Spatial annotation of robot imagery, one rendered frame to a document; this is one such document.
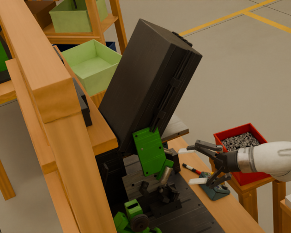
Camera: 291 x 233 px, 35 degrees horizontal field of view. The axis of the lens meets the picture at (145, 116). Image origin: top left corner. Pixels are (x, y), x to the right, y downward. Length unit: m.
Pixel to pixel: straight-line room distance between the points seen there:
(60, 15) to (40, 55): 3.49
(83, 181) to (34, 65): 0.31
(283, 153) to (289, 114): 2.63
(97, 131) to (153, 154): 0.53
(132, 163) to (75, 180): 1.27
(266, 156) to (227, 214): 0.53
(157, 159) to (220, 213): 0.36
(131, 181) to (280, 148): 0.72
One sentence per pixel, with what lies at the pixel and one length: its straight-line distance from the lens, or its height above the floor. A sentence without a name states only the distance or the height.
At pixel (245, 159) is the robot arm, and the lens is 1.64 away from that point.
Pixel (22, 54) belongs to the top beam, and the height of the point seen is 1.94.
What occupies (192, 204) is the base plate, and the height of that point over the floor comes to 0.90.
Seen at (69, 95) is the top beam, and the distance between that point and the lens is 1.04.
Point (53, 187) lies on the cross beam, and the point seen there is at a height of 1.27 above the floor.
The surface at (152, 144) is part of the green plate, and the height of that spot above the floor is 1.20.
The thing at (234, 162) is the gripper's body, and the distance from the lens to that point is 1.66.
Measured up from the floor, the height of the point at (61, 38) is 0.70.
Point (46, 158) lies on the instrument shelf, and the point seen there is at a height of 1.54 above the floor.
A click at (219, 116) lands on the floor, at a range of 4.25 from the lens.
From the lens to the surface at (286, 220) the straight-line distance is 2.24.
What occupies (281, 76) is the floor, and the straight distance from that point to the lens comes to 4.81.
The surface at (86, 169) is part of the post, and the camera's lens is 1.15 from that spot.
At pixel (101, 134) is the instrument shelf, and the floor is 1.54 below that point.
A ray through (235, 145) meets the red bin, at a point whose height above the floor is 0.88.
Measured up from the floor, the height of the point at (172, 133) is 1.13.
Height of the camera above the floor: 2.38
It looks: 33 degrees down
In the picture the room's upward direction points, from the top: 12 degrees counter-clockwise
